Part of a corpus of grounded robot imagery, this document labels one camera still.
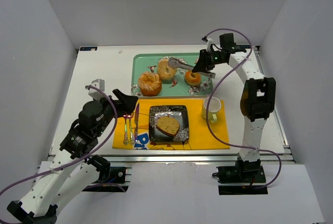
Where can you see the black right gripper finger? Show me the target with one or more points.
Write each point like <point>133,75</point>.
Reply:
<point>203,66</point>
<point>203,56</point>

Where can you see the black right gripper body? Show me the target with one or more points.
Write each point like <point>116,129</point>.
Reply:
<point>207,59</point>

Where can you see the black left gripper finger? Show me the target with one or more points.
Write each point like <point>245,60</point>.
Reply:
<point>128,104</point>
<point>120,96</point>

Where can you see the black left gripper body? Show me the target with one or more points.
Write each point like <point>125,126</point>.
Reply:
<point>117,99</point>

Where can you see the glazed orange donut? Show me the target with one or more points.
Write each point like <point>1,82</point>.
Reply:
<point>192,79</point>

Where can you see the metal serving tongs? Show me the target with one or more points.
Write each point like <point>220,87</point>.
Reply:
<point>175,63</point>

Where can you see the pale speckled bagel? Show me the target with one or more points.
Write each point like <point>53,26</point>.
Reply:
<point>166,72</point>

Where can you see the brown bread slice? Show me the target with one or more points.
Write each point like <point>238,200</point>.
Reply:
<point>168,125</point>

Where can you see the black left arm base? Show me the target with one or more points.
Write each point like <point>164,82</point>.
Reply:
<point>111,180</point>

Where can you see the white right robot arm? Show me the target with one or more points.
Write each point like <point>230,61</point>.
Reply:
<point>257,98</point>

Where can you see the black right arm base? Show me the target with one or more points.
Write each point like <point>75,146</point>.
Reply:
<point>230,183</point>

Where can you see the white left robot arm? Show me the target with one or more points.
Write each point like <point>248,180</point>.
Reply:
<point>75,167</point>

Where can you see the iridescent knife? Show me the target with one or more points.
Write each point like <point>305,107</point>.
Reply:
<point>136,116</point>

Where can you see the sugar-crusted round bun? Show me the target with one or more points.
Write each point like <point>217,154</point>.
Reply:
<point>150,84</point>

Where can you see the yellow placemat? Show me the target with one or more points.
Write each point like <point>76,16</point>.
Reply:
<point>199,136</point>

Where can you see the right corner label sticker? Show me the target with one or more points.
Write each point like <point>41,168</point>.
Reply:
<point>244,46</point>

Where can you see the corner label sticker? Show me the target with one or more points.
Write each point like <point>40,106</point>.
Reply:
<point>244,46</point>
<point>88,49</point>

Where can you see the green floral tray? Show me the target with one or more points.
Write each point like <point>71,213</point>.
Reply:
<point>149,63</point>

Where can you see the iridescent fork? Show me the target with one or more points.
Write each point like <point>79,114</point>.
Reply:
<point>125,139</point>

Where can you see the iridescent spoon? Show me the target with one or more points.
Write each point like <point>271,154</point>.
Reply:
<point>132,139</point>

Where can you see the pale green mug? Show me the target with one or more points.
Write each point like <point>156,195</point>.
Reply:
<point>213,109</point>

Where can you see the black floral square plate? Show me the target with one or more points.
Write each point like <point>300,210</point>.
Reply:
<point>180,113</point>

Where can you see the left corner label sticker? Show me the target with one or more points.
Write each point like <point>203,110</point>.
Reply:
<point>88,49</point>

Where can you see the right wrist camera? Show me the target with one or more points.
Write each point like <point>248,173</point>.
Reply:
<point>209,42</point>

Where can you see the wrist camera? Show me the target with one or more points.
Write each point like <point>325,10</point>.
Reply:
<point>96,87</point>
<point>209,42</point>

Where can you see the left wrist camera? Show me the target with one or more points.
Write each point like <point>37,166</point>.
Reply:
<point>96,87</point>

